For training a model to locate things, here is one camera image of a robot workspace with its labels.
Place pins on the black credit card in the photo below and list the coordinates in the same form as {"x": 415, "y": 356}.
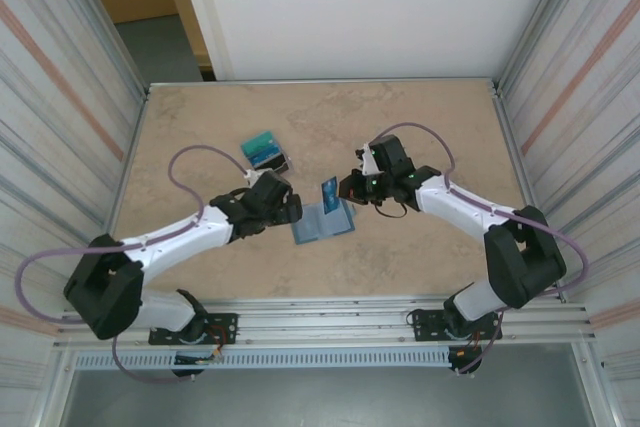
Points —
{"x": 277, "y": 164}

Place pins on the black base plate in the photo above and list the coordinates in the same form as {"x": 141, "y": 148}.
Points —
{"x": 427, "y": 324}
{"x": 225, "y": 322}

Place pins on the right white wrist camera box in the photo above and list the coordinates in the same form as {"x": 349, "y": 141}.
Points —
{"x": 370, "y": 162}

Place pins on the stack of teal cards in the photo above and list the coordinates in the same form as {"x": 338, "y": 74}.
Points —
{"x": 282, "y": 174}

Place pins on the wide aluminium extrusion rail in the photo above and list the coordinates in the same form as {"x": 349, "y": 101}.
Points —
{"x": 325, "y": 332}

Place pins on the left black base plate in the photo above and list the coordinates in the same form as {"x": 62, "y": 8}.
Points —
{"x": 225, "y": 322}

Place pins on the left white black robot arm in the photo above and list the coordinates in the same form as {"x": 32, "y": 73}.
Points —
{"x": 170, "y": 242}

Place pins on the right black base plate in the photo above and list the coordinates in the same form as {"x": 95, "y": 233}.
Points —
{"x": 427, "y": 324}

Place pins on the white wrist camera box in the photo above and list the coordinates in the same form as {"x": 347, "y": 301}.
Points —
{"x": 370, "y": 162}
{"x": 252, "y": 175}

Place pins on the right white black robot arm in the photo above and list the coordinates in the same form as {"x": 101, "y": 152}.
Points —
{"x": 460, "y": 207}

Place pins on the teal credit card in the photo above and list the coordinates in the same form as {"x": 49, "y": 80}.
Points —
{"x": 256, "y": 143}

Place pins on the thin aluminium table rail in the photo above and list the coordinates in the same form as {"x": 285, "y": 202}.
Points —
{"x": 325, "y": 82}

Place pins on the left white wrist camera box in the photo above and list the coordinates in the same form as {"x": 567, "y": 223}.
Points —
{"x": 252, "y": 175}

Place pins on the blue card holder wallet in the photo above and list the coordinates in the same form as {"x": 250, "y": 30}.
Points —
{"x": 310, "y": 232}

